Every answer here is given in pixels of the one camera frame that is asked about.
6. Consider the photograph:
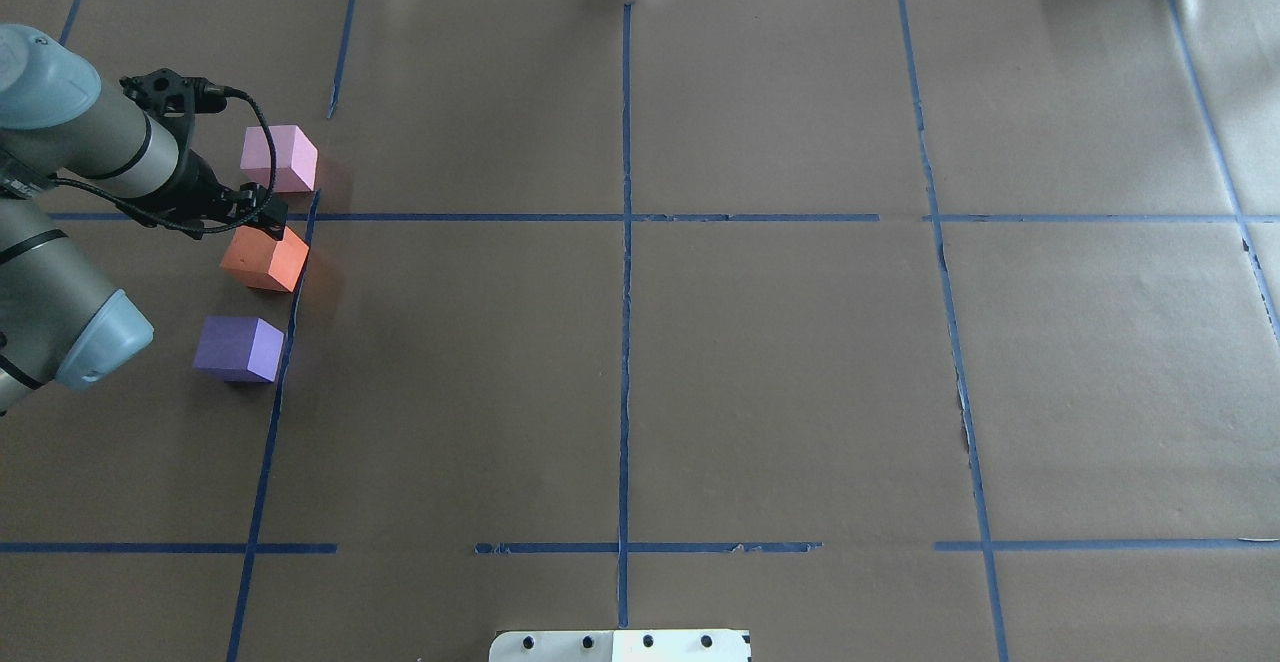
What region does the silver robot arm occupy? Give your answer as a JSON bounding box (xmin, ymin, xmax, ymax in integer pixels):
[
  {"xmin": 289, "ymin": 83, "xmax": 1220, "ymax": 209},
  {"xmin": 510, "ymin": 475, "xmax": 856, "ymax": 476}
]
[{"xmin": 1, "ymin": 23, "xmax": 288, "ymax": 410}]

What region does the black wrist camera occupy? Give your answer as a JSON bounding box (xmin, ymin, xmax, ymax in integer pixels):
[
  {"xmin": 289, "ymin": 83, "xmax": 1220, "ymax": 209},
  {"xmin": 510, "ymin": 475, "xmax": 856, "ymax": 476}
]
[{"xmin": 118, "ymin": 68, "xmax": 228, "ymax": 117}]

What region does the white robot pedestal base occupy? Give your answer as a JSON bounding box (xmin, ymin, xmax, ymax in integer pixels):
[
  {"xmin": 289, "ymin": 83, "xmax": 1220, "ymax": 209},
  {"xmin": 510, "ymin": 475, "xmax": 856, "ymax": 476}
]
[{"xmin": 488, "ymin": 627, "xmax": 753, "ymax": 661}]

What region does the purple foam block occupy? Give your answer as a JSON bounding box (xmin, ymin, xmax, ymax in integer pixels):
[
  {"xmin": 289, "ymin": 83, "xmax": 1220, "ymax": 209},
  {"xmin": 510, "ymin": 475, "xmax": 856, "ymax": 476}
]
[{"xmin": 192, "ymin": 316, "xmax": 285, "ymax": 384}]

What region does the pink foam block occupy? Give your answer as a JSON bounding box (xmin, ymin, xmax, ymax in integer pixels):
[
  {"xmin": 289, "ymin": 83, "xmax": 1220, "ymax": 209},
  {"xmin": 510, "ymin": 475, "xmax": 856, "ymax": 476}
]
[{"xmin": 239, "ymin": 125, "xmax": 319, "ymax": 195}]

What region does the orange foam block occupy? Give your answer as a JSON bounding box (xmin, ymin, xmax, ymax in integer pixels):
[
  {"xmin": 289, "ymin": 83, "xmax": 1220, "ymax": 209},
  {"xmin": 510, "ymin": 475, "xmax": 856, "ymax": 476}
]
[{"xmin": 219, "ymin": 225, "xmax": 310, "ymax": 293}]

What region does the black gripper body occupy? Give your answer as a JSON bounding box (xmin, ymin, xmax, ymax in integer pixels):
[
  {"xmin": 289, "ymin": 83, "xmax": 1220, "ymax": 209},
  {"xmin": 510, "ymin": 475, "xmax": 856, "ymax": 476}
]
[{"xmin": 150, "ymin": 151, "xmax": 262, "ymax": 233}]

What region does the brown paper table cover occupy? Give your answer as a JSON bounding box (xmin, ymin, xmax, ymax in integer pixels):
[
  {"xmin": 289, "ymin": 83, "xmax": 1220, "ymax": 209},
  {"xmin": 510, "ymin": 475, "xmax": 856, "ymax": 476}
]
[{"xmin": 3, "ymin": 0, "xmax": 1277, "ymax": 661}]

